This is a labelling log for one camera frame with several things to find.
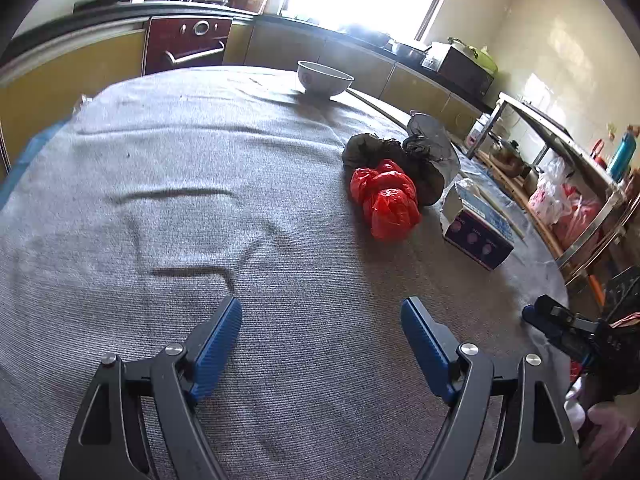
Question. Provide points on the long wooden stick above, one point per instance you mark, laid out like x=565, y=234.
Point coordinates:
x=400, y=118

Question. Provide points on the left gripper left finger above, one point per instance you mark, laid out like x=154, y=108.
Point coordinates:
x=209, y=346

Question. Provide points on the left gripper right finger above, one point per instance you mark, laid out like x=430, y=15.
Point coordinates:
x=434, y=347

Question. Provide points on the black microwave oven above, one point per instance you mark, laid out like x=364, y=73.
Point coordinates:
x=457, y=67

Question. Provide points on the red built-in oven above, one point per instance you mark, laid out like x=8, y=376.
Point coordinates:
x=183, y=42

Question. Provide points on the grey tablecloth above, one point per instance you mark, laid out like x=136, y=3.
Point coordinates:
x=166, y=193

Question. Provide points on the person right hand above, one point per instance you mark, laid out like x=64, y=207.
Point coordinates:
x=601, y=431

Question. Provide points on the blue white tissue box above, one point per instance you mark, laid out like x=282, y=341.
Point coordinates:
x=473, y=226

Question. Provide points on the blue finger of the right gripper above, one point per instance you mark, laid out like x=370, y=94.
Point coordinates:
x=568, y=332

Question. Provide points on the white ceramic bowl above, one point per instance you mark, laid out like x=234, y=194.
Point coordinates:
x=322, y=80

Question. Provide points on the black plastic bag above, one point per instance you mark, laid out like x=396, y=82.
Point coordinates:
x=426, y=156

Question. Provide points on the metal storage shelf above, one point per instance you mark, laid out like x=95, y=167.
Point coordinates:
x=506, y=162

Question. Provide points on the teal thermos bottle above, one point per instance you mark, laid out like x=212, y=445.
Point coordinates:
x=623, y=155

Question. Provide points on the pink white plastic bag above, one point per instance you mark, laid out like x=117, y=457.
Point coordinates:
x=559, y=204

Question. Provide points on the red plastic bag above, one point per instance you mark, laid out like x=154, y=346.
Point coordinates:
x=387, y=197

